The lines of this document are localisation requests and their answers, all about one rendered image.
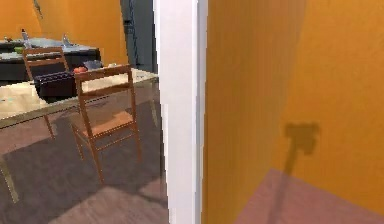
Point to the grey bowl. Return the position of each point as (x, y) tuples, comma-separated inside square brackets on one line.
[(92, 64)]

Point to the dark kitchen counter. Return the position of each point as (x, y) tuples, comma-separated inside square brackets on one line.
[(46, 63)]

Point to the green round object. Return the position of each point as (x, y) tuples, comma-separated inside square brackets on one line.
[(18, 49)]

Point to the white door frame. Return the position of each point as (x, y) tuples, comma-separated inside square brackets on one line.
[(181, 110)]

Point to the black box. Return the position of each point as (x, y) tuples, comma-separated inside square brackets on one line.
[(56, 85)]

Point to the pale dining table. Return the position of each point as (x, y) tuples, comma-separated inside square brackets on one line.
[(20, 100)]

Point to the brown wooden chair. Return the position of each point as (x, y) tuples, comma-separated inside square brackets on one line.
[(42, 56), (100, 128)]

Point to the dark grey fridge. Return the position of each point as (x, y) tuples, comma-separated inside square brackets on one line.
[(138, 33)]

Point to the red apple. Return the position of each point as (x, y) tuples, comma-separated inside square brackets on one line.
[(80, 69)]

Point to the grey sink faucet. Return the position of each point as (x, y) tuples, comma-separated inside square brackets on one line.
[(66, 40)]

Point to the grey bottle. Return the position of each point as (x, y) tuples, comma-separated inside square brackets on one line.
[(25, 38)]

